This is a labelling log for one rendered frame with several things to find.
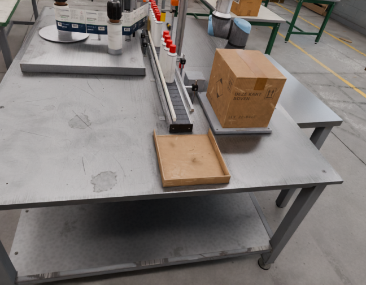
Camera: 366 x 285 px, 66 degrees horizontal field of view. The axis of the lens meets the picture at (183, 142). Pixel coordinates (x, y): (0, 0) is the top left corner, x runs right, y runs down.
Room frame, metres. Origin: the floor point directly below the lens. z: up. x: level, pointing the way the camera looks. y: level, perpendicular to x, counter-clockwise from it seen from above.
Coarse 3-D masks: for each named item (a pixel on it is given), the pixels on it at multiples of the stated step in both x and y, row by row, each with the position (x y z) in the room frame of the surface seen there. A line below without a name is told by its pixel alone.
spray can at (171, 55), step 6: (174, 48) 1.40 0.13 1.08; (168, 54) 1.39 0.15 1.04; (174, 54) 1.40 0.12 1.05; (168, 60) 1.39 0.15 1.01; (174, 60) 1.39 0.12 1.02; (168, 66) 1.39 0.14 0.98; (174, 66) 1.40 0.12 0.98; (168, 72) 1.39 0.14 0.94; (174, 72) 1.40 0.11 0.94; (168, 78) 1.39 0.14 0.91
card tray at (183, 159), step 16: (160, 144) 0.93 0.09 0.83; (176, 144) 0.94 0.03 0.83; (192, 144) 0.96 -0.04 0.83; (208, 144) 0.98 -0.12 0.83; (160, 160) 0.79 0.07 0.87; (176, 160) 0.84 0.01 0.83; (192, 160) 0.86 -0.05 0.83; (208, 160) 0.88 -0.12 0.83; (176, 176) 0.75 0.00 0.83; (192, 176) 0.77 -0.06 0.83; (208, 176) 0.75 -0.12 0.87; (224, 176) 0.77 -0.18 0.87
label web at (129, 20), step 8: (144, 8) 2.12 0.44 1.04; (96, 16) 1.81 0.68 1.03; (104, 16) 1.82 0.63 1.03; (128, 16) 1.88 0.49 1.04; (136, 16) 1.99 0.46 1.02; (144, 16) 2.13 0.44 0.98; (96, 24) 1.81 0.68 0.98; (104, 24) 1.82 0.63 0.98; (128, 24) 1.88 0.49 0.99; (136, 24) 1.99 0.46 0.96; (144, 24) 2.14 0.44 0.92; (96, 32) 1.80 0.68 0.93; (104, 32) 1.82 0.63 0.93; (128, 32) 1.88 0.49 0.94
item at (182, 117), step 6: (156, 48) 1.84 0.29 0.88; (156, 66) 1.57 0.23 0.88; (174, 78) 1.46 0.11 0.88; (162, 84) 1.37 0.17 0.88; (168, 84) 1.38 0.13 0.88; (174, 84) 1.39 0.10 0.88; (168, 90) 1.31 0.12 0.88; (174, 90) 1.32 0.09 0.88; (174, 96) 1.27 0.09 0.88; (180, 96) 1.28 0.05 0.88; (174, 102) 1.21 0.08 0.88; (180, 102) 1.22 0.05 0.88; (168, 108) 1.15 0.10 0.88; (174, 108) 1.15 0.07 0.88; (180, 108) 1.16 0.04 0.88; (180, 114) 1.11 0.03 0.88; (186, 114) 1.12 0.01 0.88; (180, 120) 1.06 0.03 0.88; (186, 120) 1.07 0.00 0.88
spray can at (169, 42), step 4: (168, 40) 1.47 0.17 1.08; (168, 44) 1.46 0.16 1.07; (164, 48) 1.46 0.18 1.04; (168, 48) 1.46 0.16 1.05; (164, 52) 1.45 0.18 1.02; (164, 56) 1.45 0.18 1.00; (164, 60) 1.45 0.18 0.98; (164, 64) 1.45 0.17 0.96; (164, 68) 1.45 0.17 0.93; (164, 72) 1.45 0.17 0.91; (164, 76) 1.45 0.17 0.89
